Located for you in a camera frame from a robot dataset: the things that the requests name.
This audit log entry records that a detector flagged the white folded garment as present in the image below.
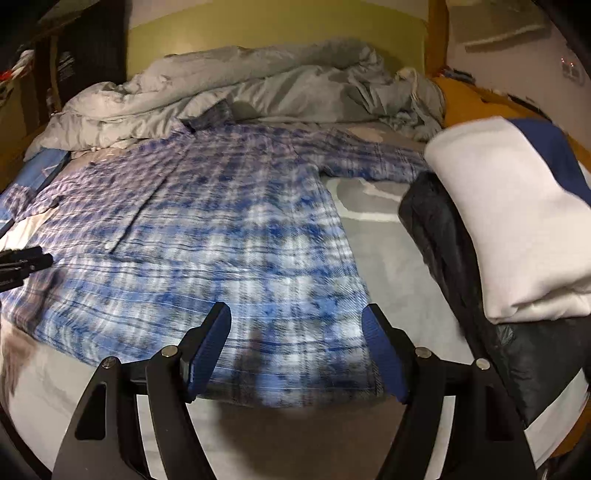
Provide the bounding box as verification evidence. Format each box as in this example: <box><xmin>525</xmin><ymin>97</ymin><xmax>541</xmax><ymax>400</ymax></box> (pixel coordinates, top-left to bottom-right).
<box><xmin>424</xmin><ymin>116</ymin><xmax>591</xmax><ymax>324</ymax></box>

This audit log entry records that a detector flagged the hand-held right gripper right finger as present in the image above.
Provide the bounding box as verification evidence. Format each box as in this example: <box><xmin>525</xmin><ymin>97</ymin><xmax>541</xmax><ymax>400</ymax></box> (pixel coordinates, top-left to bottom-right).
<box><xmin>361</xmin><ymin>302</ymin><xmax>539</xmax><ymax>480</ymax></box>

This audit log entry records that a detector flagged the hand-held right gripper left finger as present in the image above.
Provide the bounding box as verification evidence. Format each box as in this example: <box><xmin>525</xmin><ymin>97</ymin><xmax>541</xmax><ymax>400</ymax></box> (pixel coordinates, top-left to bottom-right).
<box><xmin>52</xmin><ymin>302</ymin><xmax>232</xmax><ymax>480</ymax></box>

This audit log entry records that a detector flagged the blue cloth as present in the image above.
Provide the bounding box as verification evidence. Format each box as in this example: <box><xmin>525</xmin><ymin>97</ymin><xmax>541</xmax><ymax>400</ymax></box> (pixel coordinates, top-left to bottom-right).
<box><xmin>0</xmin><ymin>150</ymin><xmax>70</xmax><ymax>232</ymax></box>

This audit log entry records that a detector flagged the small blue ledge item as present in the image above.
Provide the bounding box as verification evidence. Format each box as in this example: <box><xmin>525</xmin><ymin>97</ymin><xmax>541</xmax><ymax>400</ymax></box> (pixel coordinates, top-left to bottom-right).
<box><xmin>442</xmin><ymin>68</ymin><xmax>478</xmax><ymax>85</ymax></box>

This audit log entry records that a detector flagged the black folded jacket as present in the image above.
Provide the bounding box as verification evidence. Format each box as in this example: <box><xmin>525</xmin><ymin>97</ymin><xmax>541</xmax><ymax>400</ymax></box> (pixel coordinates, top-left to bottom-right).
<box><xmin>398</xmin><ymin>172</ymin><xmax>591</xmax><ymax>428</ymax></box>

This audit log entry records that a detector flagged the green padded wall panel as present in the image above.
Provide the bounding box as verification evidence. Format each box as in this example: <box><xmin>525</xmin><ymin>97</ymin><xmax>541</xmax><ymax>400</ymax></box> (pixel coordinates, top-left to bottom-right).
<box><xmin>127</xmin><ymin>14</ymin><xmax>428</xmax><ymax>84</ymax></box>

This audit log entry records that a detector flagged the black hanging cloth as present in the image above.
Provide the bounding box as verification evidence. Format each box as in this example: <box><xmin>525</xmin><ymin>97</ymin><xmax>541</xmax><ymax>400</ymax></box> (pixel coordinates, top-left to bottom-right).
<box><xmin>37</xmin><ymin>0</ymin><xmax>130</xmax><ymax>112</ymax></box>

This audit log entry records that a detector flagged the wooden bed frame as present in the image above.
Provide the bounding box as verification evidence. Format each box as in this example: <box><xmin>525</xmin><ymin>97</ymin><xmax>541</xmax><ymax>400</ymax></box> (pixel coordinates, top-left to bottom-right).
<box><xmin>0</xmin><ymin>0</ymin><xmax>559</xmax><ymax>195</ymax></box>

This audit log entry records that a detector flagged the blue plaid shirt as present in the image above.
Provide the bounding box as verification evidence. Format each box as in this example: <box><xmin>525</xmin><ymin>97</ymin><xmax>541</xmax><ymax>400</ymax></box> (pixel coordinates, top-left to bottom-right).
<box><xmin>0</xmin><ymin>104</ymin><xmax>432</xmax><ymax>409</ymax></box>

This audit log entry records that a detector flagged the navy folded garment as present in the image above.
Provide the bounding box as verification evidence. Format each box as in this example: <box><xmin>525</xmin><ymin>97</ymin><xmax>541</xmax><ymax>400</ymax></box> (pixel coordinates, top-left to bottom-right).
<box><xmin>508</xmin><ymin>117</ymin><xmax>585</xmax><ymax>195</ymax></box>

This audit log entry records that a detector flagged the grey duvet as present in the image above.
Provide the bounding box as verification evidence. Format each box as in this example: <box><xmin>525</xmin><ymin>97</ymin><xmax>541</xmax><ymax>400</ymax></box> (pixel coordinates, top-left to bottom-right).
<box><xmin>25</xmin><ymin>39</ymin><xmax>446</xmax><ymax>160</ymax></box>

